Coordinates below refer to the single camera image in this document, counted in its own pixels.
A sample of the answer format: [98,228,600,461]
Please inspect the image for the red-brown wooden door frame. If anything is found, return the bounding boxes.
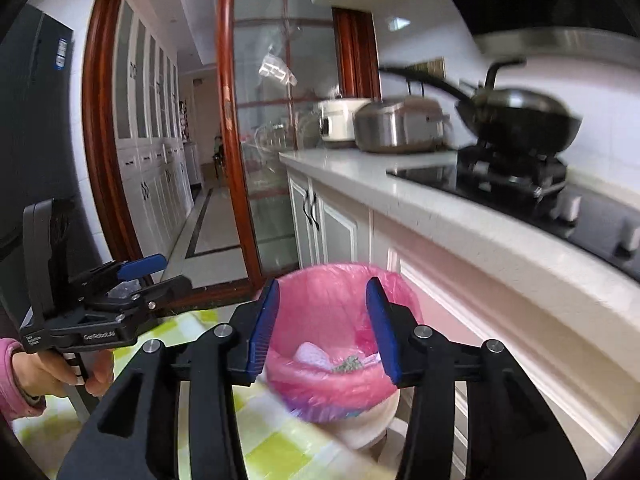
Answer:
[82,0,382,312]

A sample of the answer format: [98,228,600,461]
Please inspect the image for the person's left forearm pink sleeve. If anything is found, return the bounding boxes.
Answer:
[0,337,47,422]

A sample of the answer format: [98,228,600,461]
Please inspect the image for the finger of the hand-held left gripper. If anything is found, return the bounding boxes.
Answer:
[74,254,168,292]
[82,276,194,319]

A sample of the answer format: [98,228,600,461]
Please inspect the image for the black glass gas stove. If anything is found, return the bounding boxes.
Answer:
[386,145,640,282]

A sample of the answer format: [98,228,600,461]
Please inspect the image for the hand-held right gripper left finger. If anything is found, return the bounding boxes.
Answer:
[57,277,281,480]

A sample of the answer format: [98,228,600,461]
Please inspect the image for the white crumpled paper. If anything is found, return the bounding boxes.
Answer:
[294,342,335,368]

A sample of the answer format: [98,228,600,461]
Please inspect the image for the black wok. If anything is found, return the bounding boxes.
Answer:
[377,57,584,154]

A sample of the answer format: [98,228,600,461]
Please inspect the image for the white rice cooker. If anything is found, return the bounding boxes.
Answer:
[317,98,374,150]

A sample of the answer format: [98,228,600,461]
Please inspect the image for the gold wall socket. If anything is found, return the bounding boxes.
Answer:
[407,57,446,81]

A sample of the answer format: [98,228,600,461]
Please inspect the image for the green checkered tablecloth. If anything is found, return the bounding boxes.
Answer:
[12,309,401,480]

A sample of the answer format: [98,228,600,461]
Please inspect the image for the white hallway cabinets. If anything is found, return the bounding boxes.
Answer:
[112,0,197,267]

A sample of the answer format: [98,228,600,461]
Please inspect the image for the silver rice cooker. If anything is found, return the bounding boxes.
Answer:
[354,96,454,155]

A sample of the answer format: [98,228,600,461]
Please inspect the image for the black refrigerator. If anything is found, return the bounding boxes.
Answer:
[0,2,87,322]

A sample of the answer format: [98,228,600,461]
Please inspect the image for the white waste bin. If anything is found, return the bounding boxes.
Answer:
[326,389,402,452]

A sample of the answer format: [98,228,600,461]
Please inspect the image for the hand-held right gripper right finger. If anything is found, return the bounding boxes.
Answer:
[366,276,586,480]

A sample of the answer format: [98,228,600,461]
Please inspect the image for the sliding glass door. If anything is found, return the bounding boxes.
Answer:
[215,0,342,295]

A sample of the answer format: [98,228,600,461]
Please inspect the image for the person's left hand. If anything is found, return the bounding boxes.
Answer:
[11,347,117,402]

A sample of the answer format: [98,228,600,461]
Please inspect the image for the pink plastic bin liner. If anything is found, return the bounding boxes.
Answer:
[265,262,424,422]

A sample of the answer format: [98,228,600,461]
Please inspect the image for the black range hood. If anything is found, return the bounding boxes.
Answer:
[425,0,640,67]

